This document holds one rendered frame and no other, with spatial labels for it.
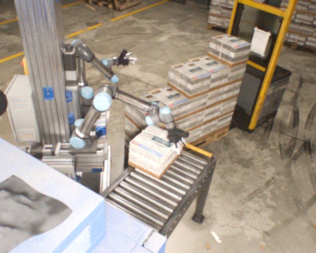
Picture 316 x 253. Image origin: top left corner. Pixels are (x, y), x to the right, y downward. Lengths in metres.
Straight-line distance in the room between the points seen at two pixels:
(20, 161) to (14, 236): 0.31
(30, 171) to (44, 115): 1.59
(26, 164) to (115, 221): 0.36
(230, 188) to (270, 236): 0.65
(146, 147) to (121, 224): 1.15
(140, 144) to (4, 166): 1.30
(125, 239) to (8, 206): 0.40
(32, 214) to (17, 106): 1.74
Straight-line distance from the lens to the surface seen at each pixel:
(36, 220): 0.90
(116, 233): 1.11
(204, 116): 3.59
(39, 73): 2.44
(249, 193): 3.53
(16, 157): 1.12
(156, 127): 2.41
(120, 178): 2.30
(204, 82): 3.26
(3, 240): 0.89
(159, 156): 2.15
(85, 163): 2.65
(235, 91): 3.82
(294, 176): 3.97
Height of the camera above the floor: 2.47
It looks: 37 degrees down
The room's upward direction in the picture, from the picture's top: 5 degrees clockwise
